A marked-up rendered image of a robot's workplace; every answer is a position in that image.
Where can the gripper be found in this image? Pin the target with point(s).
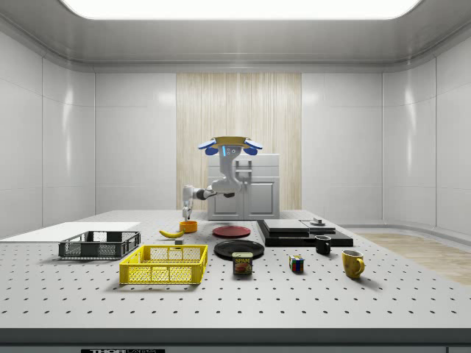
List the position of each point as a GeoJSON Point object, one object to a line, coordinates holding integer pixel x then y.
{"type": "Point", "coordinates": [186, 210]}

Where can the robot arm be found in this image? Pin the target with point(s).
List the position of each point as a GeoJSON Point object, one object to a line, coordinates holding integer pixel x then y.
{"type": "Point", "coordinates": [229, 173]}

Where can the yellow bowl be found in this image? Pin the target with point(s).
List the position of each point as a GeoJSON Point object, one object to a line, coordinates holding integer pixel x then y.
{"type": "Point", "coordinates": [188, 227]}

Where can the banana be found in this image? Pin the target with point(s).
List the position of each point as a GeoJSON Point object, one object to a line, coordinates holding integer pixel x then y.
{"type": "Point", "coordinates": [171, 234]}

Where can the grey cube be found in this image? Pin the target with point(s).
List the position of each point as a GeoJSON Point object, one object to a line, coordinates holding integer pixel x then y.
{"type": "Point", "coordinates": [179, 242]}

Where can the red plate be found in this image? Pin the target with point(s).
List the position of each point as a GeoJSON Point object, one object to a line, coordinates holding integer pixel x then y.
{"type": "Point", "coordinates": [231, 231]}

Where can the black plate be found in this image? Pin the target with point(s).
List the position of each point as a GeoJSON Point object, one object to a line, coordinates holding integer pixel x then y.
{"type": "Point", "coordinates": [224, 248]}

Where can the yellow basket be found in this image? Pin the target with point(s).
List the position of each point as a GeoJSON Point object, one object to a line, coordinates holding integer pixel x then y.
{"type": "Point", "coordinates": [162, 274]}

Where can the white cabinet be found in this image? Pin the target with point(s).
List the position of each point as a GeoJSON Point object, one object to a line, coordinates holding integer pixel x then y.
{"type": "Point", "coordinates": [257, 195]}

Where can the flat-sided can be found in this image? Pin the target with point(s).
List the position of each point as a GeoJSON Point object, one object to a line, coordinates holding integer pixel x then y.
{"type": "Point", "coordinates": [242, 264]}

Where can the drone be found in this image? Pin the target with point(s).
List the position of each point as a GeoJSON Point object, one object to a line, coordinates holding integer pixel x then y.
{"type": "Point", "coordinates": [230, 139]}

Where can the dark grey basket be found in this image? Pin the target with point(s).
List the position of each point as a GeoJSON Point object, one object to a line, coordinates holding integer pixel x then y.
{"type": "Point", "coordinates": [95, 250]}

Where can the black stove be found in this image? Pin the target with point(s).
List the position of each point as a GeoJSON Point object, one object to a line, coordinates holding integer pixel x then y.
{"type": "Point", "coordinates": [294, 231]}

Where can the puzzle cube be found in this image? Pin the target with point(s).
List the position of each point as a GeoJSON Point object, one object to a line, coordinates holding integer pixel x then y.
{"type": "Point", "coordinates": [296, 264]}

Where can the black mug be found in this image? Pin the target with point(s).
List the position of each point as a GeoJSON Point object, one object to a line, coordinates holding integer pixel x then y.
{"type": "Point", "coordinates": [323, 245]}

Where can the yellow mug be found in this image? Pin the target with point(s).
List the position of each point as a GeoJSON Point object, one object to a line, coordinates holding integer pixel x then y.
{"type": "Point", "coordinates": [351, 264]}

